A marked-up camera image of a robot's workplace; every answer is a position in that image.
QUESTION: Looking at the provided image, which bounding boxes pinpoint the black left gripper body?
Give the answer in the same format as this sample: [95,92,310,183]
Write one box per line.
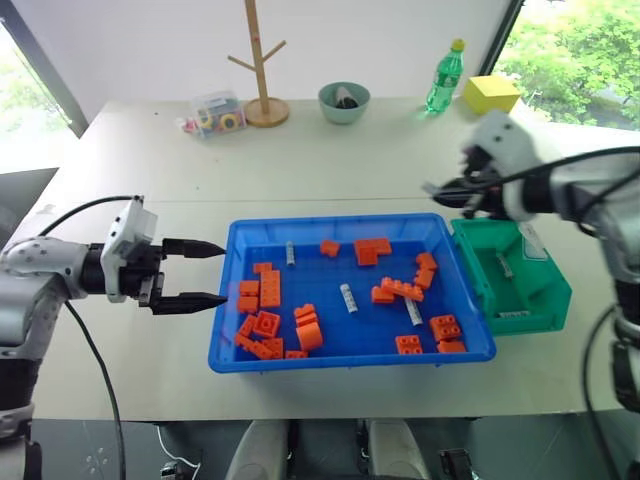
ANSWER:
[118,241,167,309]

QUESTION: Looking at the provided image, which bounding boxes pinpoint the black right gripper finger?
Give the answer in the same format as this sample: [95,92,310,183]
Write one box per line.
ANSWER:
[422,178,477,198]
[432,191,485,220]

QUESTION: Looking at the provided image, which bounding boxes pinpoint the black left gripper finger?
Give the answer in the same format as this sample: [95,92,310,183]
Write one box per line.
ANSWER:
[149,291,229,317]
[160,238,228,261]

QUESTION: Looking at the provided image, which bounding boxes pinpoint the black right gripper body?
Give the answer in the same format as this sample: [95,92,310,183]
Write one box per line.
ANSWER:
[462,148,507,219]

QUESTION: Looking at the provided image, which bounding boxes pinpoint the green plastic bin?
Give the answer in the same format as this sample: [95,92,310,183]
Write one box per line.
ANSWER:
[450,216,574,338]

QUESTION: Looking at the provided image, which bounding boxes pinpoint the blue plastic bin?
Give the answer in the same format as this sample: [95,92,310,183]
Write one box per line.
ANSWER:
[207,212,498,376]

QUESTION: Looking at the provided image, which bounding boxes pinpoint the long orange toy brick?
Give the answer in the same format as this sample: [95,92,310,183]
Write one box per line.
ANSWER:
[259,269,283,309]
[234,332,274,361]
[380,276,426,303]

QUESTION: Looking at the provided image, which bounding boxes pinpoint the yellow box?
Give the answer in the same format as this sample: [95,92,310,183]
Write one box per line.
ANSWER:
[461,74,523,117]

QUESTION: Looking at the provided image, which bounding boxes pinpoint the L-shaped orange toy brick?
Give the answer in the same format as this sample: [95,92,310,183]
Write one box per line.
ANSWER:
[353,237,393,267]

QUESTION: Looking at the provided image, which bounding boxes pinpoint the green plastic bottle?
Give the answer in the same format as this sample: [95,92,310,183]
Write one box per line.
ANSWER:
[424,38,468,115]

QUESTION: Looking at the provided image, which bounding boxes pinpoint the notched orange toy brick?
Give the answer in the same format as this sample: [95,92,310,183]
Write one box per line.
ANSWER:
[293,302,319,329]

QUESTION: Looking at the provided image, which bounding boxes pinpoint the rounded orange toy brick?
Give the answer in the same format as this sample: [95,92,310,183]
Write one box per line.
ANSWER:
[295,321,325,352]

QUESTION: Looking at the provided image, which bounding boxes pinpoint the teal bowl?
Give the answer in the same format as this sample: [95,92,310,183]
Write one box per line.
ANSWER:
[317,81,372,126]

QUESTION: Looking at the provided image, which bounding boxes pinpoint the dark object in bowl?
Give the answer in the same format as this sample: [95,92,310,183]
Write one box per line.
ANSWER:
[333,85,363,110]

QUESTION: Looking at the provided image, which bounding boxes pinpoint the grey rounded shape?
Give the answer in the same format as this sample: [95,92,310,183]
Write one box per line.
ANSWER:
[233,419,292,480]
[366,419,432,480]

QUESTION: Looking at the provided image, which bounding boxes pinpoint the wooden branch stand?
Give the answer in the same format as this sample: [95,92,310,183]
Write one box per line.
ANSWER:
[226,0,292,128]

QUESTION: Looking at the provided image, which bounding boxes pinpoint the small black device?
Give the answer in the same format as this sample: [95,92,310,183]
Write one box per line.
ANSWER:
[438,448,475,480]

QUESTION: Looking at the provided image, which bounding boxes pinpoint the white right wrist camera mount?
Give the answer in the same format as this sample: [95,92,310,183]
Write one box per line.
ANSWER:
[459,109,547,222]

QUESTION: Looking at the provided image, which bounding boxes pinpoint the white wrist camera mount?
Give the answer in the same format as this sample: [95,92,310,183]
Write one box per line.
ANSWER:
[99,196,160,304]
[459,109,547,222]

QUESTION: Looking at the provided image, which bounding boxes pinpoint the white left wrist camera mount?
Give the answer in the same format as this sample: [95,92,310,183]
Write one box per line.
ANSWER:
[99,196,160,304]

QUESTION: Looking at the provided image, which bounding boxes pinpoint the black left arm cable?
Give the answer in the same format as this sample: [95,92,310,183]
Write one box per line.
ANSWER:
[38,194,146,480]

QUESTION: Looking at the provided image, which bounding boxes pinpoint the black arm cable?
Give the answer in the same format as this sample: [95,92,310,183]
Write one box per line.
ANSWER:
[38,194,146,480]
[492,146,640,480]

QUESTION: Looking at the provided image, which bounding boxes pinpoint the thin white cable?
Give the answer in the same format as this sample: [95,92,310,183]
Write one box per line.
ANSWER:
[156,423,202,472]

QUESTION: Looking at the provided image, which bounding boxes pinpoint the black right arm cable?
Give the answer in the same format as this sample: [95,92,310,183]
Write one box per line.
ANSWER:
[492,146,640,480]

